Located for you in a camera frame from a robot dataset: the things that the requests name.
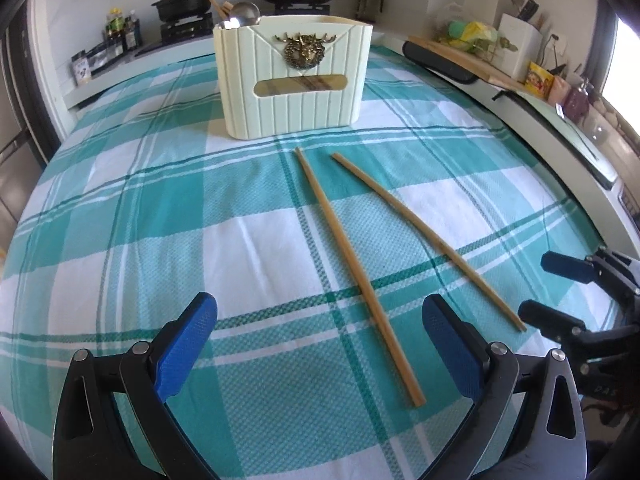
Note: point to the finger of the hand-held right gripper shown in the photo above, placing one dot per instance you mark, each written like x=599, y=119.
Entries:
x=545, y=317
x=565, y=265

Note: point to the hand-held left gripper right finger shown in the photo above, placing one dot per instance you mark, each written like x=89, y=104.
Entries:
x=450, y=350

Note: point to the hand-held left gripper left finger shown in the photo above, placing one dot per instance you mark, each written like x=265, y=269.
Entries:
x=187, y=345

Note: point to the bamboo chopstick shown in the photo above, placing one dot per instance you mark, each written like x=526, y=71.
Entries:
x=229, y=8
x=350, y=260
x=216, y=6
x=425, y=232

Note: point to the cream ribbed utensil holder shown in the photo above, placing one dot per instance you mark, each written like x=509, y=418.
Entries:
x=295, y=105

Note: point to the teal checkered tablecloth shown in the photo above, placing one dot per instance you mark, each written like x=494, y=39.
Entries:
x=150, y=185

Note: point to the pink packet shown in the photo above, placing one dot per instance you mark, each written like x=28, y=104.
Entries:
x=560, y=91

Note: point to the yellow snack packet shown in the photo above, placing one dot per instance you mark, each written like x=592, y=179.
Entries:
x=539, y=80

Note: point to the wooden cutting board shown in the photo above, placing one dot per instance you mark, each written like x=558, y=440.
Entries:
x=495, y=72

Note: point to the window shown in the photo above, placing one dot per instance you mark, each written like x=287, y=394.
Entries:
x=622, y=65

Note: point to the white knife block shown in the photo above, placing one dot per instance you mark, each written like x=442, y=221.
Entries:
x=520, y=50

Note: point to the black oblong pad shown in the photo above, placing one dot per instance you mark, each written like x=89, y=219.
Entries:
x=440, y=62

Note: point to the bag with yellow green items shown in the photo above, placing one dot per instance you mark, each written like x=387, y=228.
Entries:
x=470, y=32

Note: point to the small black lid shaker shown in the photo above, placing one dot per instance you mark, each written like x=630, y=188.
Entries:
x=81, y=69

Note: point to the black glass gas stove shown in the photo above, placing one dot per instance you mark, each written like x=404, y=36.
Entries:
x=185, y=30

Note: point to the dark sauce bottle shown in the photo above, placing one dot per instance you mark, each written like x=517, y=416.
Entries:
x=131, y=30

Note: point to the glass french press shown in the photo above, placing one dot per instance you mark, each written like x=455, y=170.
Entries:
x=370, y=7

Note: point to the metal ladle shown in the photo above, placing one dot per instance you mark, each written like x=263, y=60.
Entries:
x=243, y=12

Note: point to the black clay pot orange lid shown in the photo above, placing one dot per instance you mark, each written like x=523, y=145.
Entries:
x=182, y=2

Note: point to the white wall outlet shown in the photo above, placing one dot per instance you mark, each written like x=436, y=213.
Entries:
x=557, y=45

